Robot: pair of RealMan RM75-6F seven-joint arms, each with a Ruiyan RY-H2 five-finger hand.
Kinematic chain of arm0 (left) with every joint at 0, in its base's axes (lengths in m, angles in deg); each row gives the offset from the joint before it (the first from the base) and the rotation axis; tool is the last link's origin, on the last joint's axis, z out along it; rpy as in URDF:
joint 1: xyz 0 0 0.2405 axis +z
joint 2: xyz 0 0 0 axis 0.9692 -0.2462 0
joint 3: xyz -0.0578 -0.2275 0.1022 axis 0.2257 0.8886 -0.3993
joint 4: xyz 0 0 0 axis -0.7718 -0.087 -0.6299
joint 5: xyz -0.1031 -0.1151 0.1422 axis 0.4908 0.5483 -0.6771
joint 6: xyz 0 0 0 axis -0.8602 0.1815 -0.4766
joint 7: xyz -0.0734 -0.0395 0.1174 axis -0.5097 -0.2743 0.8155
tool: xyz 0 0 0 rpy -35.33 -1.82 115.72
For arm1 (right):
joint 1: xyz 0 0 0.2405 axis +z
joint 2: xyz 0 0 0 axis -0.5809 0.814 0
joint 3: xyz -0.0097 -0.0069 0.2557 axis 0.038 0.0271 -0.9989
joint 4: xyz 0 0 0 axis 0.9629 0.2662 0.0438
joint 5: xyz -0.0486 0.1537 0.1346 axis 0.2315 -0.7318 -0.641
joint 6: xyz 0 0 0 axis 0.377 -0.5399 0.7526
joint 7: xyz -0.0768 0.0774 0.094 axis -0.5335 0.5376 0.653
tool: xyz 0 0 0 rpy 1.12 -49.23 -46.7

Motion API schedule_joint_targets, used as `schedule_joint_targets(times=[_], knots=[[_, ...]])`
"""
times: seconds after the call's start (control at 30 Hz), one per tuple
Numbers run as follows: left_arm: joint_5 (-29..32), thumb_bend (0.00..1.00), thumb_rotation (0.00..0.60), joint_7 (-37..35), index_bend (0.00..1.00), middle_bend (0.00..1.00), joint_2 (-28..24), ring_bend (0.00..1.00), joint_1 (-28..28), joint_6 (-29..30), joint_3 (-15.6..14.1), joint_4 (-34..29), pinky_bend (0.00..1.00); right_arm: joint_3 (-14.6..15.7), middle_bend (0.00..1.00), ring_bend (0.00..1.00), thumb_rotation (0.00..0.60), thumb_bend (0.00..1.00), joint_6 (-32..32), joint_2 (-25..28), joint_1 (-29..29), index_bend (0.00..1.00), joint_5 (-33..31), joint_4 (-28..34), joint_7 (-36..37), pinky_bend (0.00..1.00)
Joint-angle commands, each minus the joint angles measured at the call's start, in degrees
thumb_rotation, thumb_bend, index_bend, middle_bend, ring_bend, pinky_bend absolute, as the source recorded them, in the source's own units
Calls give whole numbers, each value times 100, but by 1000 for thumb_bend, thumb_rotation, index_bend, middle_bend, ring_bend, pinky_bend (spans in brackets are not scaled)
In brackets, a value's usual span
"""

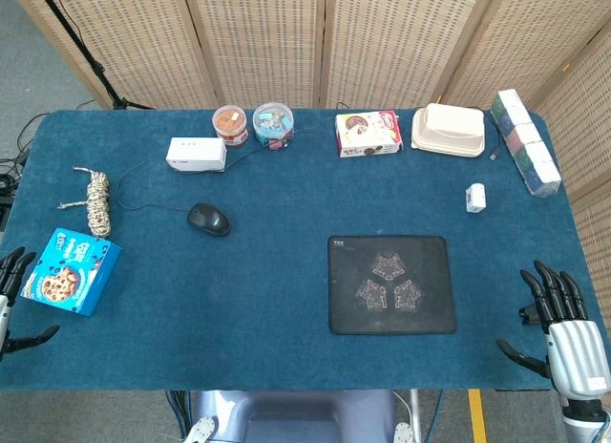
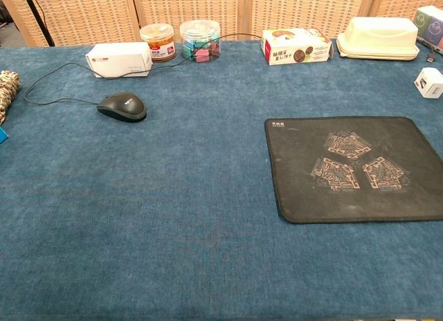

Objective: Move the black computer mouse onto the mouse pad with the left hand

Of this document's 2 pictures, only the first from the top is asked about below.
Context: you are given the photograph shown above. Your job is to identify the black tripod stand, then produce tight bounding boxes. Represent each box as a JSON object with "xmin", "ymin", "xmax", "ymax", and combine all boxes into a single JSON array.
[{"xmin": 35, "ymin": 0, "xmax": 155, "ymax": 112}]

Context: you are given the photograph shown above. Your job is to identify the small white charger cube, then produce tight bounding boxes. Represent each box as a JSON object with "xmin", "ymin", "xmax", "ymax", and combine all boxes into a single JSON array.
[{"xmin": 465, "ymin": 183, "xmax": 488, "ymax": 214}]

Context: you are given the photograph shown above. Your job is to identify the black printed mouse pad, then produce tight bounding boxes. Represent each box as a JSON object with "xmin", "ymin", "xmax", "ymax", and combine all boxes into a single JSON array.
[{"xmin": 327, "ymin": 235, "xmax": 458, "ymax": 336}]

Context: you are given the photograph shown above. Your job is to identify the wrapped tissue pack stack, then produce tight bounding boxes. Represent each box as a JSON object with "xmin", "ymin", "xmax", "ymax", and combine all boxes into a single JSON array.
[{"xmin": 490, "ymin": 88, "xmax": 563, "ymax": 197}]

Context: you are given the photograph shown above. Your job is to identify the blue table cloth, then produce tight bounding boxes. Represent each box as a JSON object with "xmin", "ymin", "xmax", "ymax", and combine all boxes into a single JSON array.
[{"xmin": 0, "ymin": 108, "xmax": 605, "ymax": 393}]

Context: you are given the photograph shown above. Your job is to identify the white pink cake box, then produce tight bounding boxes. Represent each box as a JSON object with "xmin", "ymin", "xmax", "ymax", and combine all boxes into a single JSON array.
[{"xmin": 335, "ymin": 110, "xmax": 404, "ymax": 158}]

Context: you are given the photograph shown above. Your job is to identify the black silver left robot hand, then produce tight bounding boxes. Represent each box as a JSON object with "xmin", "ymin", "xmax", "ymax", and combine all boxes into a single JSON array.
[{"xmin": 0, "ymin": 245, "xmax": 61, "ymax": 354}]

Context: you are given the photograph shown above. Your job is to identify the black computer mouse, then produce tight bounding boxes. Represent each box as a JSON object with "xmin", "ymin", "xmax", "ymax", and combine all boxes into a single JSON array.
[{"xmin": 186, "ymin": 202, "xmax": 231, "ymax": 238}]

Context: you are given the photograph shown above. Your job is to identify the blue cable bundle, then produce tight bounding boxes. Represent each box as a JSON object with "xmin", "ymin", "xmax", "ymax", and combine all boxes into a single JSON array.
[{"xmin": 164, "ymin": 390, "xmax": 193, "ymax": 443}]

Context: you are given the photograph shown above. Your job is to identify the red-filled round jar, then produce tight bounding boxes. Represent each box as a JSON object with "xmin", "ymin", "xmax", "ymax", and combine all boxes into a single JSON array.
[{"xmin": 212, "ymin": 104, "xmax": 249, "ymax": 148}]

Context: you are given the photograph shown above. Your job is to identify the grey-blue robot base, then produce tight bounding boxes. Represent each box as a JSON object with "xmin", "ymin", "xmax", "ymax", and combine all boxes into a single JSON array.
[{"xmin": 183, "ymin": 390, "xmax": 422, "ymax": 443}]

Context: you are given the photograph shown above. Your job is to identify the woven folding screen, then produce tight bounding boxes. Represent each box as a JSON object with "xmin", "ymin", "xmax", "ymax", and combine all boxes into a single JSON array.
[{"xmin": 7, "ymin": 0, "xmax": 611, "ymax": 443}]

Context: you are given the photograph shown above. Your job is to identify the beige lidded food container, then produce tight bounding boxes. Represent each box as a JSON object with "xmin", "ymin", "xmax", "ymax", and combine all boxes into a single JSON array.
[{"xmin": 411, "ymin": 102, "xmax": 486, "ymax": 158}]

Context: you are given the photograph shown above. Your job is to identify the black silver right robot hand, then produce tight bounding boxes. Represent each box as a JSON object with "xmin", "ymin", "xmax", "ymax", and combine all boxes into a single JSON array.
[{"xmin": 495, "ymin": 260, "xmax": 611, "ymax": 402}]

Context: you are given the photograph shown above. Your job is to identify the thin blue cable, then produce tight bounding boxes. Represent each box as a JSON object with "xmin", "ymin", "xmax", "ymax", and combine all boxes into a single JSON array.
[{"xmin": 426, "ymin": 390, "xmax": 445, "ymax": 443}]

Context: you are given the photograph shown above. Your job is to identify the thin black cable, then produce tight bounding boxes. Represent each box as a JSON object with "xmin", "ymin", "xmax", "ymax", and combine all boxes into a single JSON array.
[{"xmin": 116, "ymin": 124, "xmax": 327, "ymax": 216}]

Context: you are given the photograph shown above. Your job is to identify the clear jar of clips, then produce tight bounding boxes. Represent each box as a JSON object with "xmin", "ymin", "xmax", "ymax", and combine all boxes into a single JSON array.
[{"xmin": 252, "ymin": 102, "xmax": 296, "ymax": 152}]

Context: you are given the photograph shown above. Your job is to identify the blue cookie box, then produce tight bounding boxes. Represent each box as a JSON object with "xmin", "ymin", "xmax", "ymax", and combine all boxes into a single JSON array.
[{"xmin": 19, "ymin": 227, "xmax": 122, "ymax": 317}]

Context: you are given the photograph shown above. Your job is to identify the white rectangular box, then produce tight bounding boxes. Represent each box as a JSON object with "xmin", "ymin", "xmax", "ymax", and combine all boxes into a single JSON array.
[{"xmin": 165, "ymin": 137, "xmax": 228, "ymax": 174}]

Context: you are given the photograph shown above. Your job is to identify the black floor cables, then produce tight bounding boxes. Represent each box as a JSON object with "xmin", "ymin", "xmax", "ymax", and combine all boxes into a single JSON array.
[{"xmin": 0, "ymin": 98, "xmax": 52, "ymax": 234}]

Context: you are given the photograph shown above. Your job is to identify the coiled beige rope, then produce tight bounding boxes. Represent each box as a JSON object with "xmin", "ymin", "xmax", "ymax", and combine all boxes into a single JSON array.
[{"xmin": 56, "ymin": 165, "xmax": 113, "ymax": 239}]

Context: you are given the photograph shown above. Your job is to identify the black usb cable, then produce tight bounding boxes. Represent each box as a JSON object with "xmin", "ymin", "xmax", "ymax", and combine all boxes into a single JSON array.
[{"xmin": 488, "ymin": 121, "xmax": 503, "ymax": 162}]

